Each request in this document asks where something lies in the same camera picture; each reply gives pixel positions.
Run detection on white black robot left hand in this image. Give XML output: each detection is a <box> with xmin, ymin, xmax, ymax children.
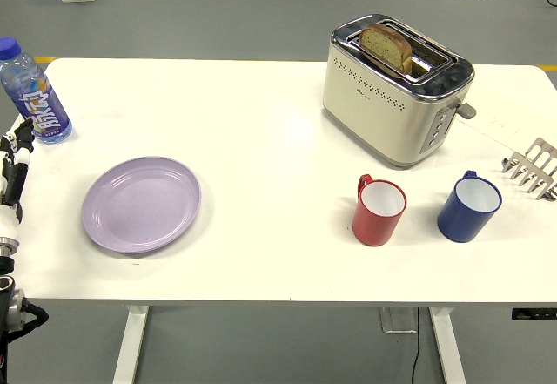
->
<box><xmin>0</xmin><ymin>118</ymin><xmax>35</xmax><ymax>242</ymax></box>

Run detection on purple round plate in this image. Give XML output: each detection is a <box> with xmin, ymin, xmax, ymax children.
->
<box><xmin>81</xmin><ymin>155</ymin><xmax>204</xmax><ymax>254</ymax></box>

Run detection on grey metal floor plate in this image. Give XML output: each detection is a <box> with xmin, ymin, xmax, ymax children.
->
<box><xmin>379</xmin><ymin>307</ymin><xmax>419</xmax><ymax>335</ymax></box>

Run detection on blue capped drink bottle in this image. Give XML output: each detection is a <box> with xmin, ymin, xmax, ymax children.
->
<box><xmin>0</xmin><ymin>37</ymin><xmax>74</xmax><ymax>145</ymax></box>

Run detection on white table leg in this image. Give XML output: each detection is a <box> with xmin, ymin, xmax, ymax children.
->
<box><xmin>111</xmin><ymin>305</ymin><xmax>150</xmax><ymax>384</ymax></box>
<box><xmin>428</xmin><ymin>307</ymin><xmax>467</xmax><ymax>384</ymax></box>

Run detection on red mug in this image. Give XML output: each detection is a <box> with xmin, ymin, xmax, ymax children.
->
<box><xmin>352</xmin><ymin>173</ymin><xmax>408</xmax><ymax>247</ymax></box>

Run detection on cream silver toaster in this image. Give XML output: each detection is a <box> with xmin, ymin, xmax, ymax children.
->
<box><xmin>321</xmin><ymin>13</ymin><xmax>478</xmax><ymax>170</ymax></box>

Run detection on brown bread slice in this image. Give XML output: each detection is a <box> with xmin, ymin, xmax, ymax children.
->
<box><xmin>359</xmin><ymin>23</ymin><xmax>413</xmax><ymax>75</ymax></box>

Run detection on blue mug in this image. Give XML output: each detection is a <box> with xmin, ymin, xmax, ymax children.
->
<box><xmin>436</xmin><ymin>170</ymin><xmax>503</xmax><ymax>244</ymax></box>

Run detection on white paper sheet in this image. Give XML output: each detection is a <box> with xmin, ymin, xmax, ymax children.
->
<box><xmin>452</xmin><ymin>79</ymin><xmax>557</xmax><ymax>150</ymax></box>

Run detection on silver metal toast rack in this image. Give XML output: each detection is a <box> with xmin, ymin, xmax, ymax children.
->
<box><xmin>500</xmin><ymin>137</ymin><xmax>557</xmax><ymax>202</ymax></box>

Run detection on black table control panel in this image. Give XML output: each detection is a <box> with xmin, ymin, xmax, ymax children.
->
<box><xmin>511</xmin><ymin>307</ymin><xmax>557</xmax><ymax>321</ymax></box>

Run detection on black hanging power cable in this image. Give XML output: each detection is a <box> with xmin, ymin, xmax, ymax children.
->
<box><xmin>408</xmin><ymin>307</ymin><xmax>422</xmax><ymax>384</ymax></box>

